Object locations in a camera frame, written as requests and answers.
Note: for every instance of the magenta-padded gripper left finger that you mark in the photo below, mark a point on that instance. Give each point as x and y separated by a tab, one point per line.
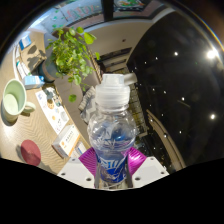
76	171

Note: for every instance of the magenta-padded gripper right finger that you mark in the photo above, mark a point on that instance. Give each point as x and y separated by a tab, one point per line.
146	170

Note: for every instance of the clear blue-labelled drink bottle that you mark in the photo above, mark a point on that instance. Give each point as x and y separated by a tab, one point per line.
111	133

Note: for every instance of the blue and white flat pack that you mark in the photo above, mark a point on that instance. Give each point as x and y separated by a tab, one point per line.
80	149

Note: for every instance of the white cardboard box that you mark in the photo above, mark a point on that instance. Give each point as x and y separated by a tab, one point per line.
66	140

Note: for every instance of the flat round red coaster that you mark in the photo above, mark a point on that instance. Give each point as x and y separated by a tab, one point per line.
30	152

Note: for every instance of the printed menu sheet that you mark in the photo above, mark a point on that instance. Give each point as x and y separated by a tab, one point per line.
53	111

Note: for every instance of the pale green mug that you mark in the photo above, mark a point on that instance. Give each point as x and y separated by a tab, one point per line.
13	100

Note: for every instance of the light blue small carton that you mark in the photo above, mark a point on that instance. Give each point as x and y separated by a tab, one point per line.
33	82

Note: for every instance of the green potted plant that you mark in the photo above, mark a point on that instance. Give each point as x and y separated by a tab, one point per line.
70	56

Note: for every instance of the white tube with green end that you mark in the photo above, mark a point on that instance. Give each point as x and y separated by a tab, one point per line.
21	66

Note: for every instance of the brown paper bag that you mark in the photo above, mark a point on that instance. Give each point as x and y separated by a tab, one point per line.
33	58

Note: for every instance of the group of ceiling spotlights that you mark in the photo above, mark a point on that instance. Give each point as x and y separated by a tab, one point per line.
211	53

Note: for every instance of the blue and white small box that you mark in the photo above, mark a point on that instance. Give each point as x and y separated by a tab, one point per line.
24	42

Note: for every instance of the window with festive decals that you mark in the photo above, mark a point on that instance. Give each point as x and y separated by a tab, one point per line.
73	13

